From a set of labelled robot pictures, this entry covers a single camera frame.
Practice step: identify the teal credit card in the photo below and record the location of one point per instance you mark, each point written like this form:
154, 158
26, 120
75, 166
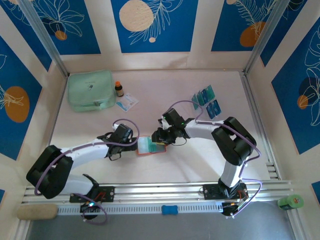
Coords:
153, 146
200, 99
211, 91
195, 102

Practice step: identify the orange card holder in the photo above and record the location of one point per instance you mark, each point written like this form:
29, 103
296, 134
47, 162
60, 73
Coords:
143, 145

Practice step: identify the blue credit card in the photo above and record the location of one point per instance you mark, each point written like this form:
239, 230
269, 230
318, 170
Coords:
210, 112
204, 96
217, 108

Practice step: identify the teal blue packets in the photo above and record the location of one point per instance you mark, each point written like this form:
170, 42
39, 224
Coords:
206, 103

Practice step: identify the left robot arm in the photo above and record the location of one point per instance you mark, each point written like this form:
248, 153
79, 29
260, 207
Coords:
87, 152

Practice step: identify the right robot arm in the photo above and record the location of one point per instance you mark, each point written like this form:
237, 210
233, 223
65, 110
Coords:
200, 130

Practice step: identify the white blue surgical gauze packet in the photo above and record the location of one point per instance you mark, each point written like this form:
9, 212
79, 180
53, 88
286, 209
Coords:
127, 102

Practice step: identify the brown medicine bottle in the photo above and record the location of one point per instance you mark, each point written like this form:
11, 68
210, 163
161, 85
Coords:
119, 90

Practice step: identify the mint green medicine bag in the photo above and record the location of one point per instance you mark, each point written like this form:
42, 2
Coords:
90, 91

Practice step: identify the blue bone-shaped clip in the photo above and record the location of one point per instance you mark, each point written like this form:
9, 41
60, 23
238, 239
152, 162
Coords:
170, 210

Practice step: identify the grey metal sheet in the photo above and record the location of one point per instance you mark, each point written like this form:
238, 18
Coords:
160, 228

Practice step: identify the beige foam block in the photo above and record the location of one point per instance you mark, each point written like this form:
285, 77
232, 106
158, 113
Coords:
37, 212

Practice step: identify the green tape roll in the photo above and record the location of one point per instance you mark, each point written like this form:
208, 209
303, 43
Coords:
291, 202

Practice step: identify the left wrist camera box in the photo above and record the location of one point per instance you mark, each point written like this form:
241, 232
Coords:
122, 131

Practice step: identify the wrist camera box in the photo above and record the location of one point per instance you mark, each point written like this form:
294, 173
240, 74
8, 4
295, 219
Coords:
173, 117
122, 131

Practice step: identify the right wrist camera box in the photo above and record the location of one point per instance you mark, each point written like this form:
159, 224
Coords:
173, 117

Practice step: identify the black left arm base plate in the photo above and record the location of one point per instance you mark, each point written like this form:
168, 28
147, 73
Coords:
108, 193

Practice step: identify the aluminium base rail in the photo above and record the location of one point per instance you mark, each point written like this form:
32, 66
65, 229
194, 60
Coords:
160, 191

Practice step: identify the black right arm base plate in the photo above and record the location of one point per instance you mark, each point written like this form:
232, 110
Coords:
211, 192

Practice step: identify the aluminium side rail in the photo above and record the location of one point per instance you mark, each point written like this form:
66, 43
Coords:
261, 125

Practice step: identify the blue floral wall panel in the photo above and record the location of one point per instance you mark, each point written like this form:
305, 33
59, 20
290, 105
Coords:
15, 75
295, 120
155, 37
225, 25
82, 37

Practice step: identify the aluminium frame post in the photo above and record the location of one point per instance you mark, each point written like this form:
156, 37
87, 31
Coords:
46, 37
261, 37

